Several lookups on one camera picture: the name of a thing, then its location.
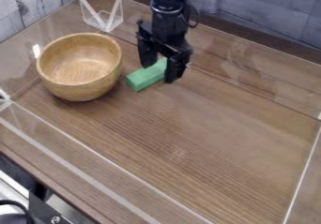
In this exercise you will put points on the clear acrylic enclosure wall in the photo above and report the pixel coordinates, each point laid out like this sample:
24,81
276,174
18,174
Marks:
177,155

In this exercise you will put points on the green rectangular block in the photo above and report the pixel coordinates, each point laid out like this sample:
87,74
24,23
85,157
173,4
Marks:
145,77

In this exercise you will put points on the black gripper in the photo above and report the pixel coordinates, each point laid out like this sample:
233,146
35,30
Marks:
162,36

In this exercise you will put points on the clear acrylic corner bracket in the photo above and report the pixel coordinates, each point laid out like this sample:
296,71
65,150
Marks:
102,20

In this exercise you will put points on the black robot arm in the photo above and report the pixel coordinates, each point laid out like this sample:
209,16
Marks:
174,4

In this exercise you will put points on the wooden bowl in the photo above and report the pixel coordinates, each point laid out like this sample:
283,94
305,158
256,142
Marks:
79,66

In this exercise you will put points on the black metal clamp bracket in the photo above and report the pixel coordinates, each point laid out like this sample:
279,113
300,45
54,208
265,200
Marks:
50,209

